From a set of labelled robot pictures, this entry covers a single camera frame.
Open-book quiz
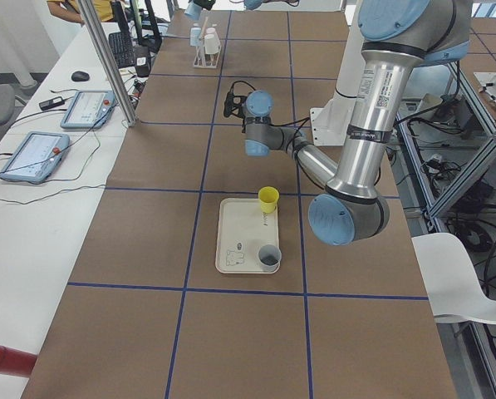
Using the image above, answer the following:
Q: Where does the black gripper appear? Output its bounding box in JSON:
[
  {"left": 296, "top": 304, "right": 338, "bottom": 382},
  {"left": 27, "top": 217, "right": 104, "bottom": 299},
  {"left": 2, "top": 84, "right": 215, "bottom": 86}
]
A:
[{"left": 199, "top": 0, "right": 215, "bottom": 10}]

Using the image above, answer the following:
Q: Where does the pink plastic cup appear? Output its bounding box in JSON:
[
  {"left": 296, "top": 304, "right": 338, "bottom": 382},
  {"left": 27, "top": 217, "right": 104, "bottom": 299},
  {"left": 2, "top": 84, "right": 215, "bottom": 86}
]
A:
[{"left": 206, "top": 27, "right": 219, "bottom": 37}]

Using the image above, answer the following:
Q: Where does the light blue plastic cup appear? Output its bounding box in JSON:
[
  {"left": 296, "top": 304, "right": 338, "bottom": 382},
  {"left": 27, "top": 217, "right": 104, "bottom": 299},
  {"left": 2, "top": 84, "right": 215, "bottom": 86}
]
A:
[{"left": 189, "top": 24, "right": 202, "bottom": 47}]

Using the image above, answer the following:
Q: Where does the pale cream plastic cup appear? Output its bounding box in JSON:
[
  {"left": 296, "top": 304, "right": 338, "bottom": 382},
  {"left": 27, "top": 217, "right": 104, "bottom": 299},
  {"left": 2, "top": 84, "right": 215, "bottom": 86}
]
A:
[{"left": 204, "top": 34, "right": 220, "bottom": 56}]

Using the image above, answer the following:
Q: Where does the yellow plastic cup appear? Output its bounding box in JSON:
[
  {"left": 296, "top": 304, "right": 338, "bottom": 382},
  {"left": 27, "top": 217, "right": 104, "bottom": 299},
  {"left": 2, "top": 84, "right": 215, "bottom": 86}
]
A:
[{"left": 258, "top": 186, "right": 279, "bottom": 214}]

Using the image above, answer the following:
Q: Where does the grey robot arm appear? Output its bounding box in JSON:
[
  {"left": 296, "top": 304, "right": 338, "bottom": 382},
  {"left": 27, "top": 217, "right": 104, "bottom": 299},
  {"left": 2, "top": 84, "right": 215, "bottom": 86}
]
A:
[
  {"left": 240, "top": 1, "right": 472, "bottom": 245},
  {"left": 192, "top": 0, "right": 300, "bottom": 11}
]

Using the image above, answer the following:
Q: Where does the grey plastic cup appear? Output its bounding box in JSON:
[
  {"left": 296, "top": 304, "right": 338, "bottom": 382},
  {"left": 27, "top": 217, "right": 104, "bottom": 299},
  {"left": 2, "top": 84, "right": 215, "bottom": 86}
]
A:
[{"left": 258, "top": 244, "right": 282, "bottom": 273}]

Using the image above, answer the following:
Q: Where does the black keyboard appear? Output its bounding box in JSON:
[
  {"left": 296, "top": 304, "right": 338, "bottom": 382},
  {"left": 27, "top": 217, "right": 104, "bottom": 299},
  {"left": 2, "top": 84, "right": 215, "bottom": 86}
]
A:
[{"left": 108, "top": 32, "right": 135, "bottom": 68}]

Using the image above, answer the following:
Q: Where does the person in yellow shirt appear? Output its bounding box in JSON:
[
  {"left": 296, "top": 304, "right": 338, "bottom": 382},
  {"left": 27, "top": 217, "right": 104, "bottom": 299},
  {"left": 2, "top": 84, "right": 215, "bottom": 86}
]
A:
[{"left": 47, "top": 0, "right": 114, "bottom": 25}]

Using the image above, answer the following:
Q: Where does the black computer mouse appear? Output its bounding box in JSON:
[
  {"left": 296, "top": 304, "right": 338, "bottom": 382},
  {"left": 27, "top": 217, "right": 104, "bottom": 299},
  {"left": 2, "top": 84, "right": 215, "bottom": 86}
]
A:
[{"left": 71, "top": 71, "right": 90, "bottom": 82}]

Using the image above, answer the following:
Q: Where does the far blue teach pendant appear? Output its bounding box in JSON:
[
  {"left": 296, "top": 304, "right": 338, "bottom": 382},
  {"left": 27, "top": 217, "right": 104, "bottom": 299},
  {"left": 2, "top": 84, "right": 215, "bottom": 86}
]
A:
[{"left": 60, "top": 90, "right": 116, "bottom": 130}]

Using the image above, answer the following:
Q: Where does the blue teach pendant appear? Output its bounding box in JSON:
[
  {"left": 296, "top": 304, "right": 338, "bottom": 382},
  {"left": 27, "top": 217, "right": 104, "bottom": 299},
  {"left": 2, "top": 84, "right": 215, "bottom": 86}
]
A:
[
  {"left": 60, "top": 90, "right": 116, "bottom": 130},
  {"left": 0, "top": 131, "right": 71, "bottom": 184}
]

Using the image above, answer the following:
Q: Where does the small black device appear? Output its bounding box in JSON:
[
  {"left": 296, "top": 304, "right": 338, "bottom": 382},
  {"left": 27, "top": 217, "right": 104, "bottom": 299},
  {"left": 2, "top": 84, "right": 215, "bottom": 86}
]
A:
[{"left": 38, "top": 96, "right": 66, "bottom": 111}]

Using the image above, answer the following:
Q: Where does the cream plastic tray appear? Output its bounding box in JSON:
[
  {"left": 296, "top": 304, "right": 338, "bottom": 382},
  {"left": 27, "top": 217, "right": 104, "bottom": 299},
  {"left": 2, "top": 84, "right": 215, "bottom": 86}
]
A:
[{"left": 215, "top": 198, "right": 280, "bottom": 274}]

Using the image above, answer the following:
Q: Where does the near blue teach pendant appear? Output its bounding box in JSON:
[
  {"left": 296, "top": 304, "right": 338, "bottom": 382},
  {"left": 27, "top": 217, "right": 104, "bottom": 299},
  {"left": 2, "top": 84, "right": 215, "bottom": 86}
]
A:
[{"left": 0, "top": 131, "right": 71, "bottom": 184}]

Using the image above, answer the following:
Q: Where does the brown paper table cover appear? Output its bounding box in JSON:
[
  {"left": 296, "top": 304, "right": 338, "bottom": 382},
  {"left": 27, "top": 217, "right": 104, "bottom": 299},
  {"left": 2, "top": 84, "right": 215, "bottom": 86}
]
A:
[{"left": 21, "top": 8, "right": 496, "bottom": 399}]

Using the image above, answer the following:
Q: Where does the white plastic chair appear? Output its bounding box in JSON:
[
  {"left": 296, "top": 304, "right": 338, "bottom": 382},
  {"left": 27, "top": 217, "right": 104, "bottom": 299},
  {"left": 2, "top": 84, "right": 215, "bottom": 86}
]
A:
[{"left": 412, "top": 233, "right": 496, "bottom": 325}]

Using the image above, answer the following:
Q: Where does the red cylinder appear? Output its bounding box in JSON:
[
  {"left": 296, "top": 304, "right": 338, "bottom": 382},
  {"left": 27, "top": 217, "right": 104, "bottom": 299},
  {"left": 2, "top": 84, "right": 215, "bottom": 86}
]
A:
[{"left": 0, "top": 345, "right": 37, "bottom": 377}]

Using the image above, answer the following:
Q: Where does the white wire cup rack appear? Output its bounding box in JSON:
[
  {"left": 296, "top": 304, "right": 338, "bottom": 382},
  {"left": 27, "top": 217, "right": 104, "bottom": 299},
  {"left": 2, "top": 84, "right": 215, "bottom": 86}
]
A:
[{"left": 191, "top": 16, "right": 223, "bottom": 69}]

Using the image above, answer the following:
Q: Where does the grey aluminium frame post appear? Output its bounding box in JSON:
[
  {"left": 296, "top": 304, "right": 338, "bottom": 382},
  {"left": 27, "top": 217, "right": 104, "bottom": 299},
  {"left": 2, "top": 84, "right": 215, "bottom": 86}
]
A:
[{"left": 77, "top": 0, "right": 137, "bottom": 127}]

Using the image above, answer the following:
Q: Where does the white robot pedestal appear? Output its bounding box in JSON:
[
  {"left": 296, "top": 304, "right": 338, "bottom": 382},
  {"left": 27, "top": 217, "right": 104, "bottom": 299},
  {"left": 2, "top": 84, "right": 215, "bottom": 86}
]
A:
[{"left": 311, "top": 1, "right": 365, "bottom": 146}]

